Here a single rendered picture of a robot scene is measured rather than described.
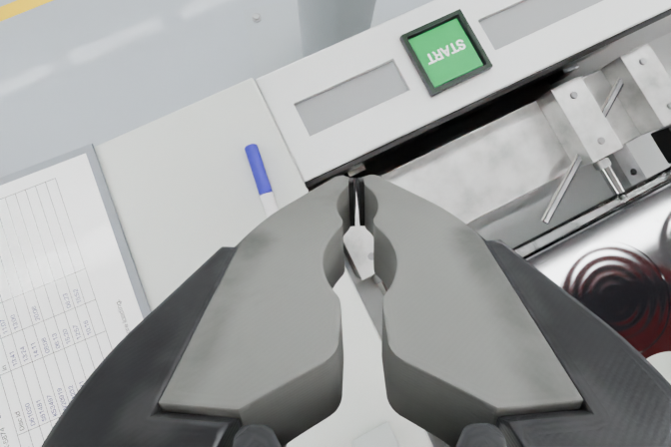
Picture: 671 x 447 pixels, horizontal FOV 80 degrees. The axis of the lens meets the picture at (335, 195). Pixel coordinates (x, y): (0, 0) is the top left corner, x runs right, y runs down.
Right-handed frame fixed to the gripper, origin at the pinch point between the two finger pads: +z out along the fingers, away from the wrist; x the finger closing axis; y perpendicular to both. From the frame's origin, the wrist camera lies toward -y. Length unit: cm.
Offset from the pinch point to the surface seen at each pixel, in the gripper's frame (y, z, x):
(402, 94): 3.7, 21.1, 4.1
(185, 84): 27, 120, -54
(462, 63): 1.8, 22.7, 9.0
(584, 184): 17.8, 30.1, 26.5
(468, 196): 14.7, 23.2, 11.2
